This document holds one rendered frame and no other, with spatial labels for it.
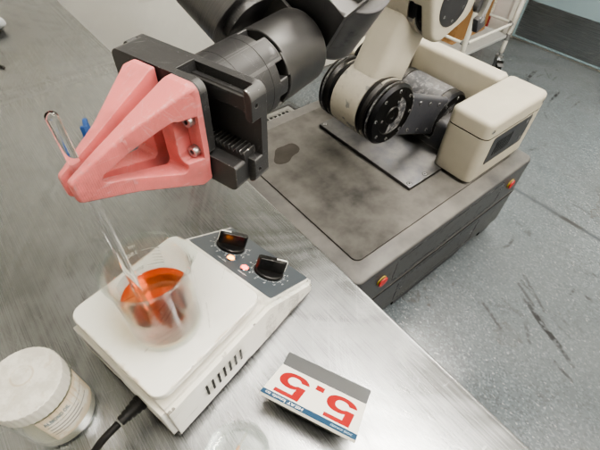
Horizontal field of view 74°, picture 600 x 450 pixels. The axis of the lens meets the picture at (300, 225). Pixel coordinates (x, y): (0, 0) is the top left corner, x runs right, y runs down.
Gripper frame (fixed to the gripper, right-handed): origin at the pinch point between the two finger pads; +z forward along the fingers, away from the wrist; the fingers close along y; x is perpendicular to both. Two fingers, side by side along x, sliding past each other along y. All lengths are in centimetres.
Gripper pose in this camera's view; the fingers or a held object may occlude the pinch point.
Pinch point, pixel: (82, 180)
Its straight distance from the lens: 23.6
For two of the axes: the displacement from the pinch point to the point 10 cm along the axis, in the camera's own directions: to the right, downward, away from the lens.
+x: -0.3, 6.6, 7.5
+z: -5.6, 6.1, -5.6
